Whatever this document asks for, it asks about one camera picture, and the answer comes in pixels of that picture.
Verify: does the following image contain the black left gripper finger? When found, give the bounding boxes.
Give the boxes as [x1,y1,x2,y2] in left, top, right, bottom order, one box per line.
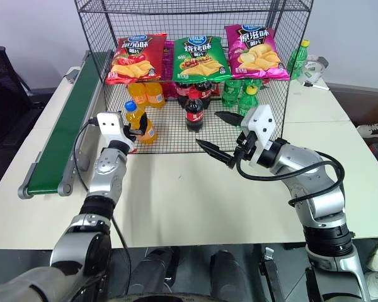
[137,112,149,136]

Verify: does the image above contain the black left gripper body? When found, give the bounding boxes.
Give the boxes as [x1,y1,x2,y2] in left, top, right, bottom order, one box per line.
[122,123,145,144]

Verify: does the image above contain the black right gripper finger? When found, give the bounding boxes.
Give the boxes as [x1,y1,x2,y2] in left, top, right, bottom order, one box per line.
[195,138,238,170]
[214,111,246,129]

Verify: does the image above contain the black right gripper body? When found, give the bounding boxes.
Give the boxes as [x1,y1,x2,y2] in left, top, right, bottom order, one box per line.
[233,131,258,163]

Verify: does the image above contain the orange soda bottle blue cap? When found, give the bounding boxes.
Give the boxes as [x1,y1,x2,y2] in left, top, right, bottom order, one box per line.
[123,100,159,147]

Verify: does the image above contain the green conveyor belt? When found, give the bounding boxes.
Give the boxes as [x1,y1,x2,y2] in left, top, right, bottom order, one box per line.
[17,50,115,201]

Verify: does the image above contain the green soda bottle yellow cap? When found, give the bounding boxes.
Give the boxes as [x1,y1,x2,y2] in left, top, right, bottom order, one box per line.
[237,85,261,118]

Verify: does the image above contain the cola bottle red cap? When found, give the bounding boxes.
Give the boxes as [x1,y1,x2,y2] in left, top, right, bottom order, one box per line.
[184,91,209,133]

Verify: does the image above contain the green chips bag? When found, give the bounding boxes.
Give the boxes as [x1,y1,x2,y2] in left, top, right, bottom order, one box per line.
[171,35,232,84]

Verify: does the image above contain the red chips bag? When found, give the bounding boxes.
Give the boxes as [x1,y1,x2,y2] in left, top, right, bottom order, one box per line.
[105,32,168,86]

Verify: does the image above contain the purple chips bag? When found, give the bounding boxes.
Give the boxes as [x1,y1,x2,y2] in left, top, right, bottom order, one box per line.
[161,40,176,80]

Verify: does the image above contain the magenta chips bag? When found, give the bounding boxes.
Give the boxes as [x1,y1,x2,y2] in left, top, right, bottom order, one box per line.
[224,24,291,81]

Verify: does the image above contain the tall green soda bottle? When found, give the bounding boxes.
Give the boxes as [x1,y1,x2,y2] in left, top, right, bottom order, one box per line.
[286,39,312,81]

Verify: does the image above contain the white marker pen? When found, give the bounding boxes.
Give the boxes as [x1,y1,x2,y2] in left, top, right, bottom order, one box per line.
[302,82,331,92]

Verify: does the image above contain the dark rounded robot leg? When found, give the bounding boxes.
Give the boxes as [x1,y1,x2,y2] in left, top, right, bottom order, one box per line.
[209,249,250,298]
[132,246,181,297]

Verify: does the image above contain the white object on floor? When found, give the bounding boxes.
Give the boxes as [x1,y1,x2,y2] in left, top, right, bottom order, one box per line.
[355,122,378,138]

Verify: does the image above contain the black chair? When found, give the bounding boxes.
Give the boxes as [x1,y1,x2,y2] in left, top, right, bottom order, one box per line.
[0,38,43,148]

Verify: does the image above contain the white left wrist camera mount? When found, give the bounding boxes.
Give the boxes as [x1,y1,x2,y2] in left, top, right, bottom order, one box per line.
[96,111,135,152]

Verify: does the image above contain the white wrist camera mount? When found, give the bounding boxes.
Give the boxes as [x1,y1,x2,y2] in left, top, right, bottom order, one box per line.
[240,104,277,168]
[96,111,135,152]

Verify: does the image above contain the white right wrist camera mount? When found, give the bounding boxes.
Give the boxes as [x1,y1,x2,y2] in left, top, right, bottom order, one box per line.
[240,104,277,168]

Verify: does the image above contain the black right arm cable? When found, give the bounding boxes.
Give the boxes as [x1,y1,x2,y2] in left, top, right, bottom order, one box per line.
[234,150,347,208]

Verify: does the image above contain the black wire rack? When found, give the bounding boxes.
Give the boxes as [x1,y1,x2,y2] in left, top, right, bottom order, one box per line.
[73,0,314,154]

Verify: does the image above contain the black strap with buckle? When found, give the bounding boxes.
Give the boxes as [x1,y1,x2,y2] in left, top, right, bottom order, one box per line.
[258,247,287,302]

